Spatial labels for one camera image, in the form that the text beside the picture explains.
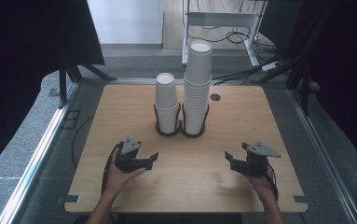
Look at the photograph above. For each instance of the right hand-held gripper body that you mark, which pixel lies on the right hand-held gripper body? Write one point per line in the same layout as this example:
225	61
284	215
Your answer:
255	163

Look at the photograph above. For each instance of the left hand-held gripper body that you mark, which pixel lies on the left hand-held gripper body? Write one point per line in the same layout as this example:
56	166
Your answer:
129	157

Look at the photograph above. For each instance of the short stack of white cups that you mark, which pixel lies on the short stack of white cups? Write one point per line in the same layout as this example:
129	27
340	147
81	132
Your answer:
166	93

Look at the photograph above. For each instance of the tall stack of white cups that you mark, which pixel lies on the tall stack of white cups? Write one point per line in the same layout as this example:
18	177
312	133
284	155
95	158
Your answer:
198	81

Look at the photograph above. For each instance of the person's right hand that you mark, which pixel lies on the person's right hand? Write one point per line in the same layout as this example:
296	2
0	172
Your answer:
263	185

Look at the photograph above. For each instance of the person's left hand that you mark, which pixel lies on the person's left hand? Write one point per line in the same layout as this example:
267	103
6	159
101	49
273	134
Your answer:
117	180

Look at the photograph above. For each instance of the dark round table grommet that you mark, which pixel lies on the dark round table grommet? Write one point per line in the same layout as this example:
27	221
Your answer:
215	97

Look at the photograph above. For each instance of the dark floor plate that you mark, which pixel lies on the dark floor plate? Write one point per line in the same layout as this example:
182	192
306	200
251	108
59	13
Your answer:
70	119

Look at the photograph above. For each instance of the black metal stand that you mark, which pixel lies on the black metal stand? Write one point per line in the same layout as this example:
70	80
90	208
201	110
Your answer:
62	84
305	87

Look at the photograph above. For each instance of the white power strip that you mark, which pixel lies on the white power strip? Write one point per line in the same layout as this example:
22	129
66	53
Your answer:
271	66

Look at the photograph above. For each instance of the black curtain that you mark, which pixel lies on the black curtain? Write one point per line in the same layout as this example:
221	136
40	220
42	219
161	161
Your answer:
347	77
20	62

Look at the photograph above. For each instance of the aluminium floor rail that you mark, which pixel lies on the aluminium floor rail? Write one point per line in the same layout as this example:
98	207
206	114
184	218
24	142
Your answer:
39	155
325	155
135	81

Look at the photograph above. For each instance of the white metal desk frame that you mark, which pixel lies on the white metal desk frame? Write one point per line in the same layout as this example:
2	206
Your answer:
219	19

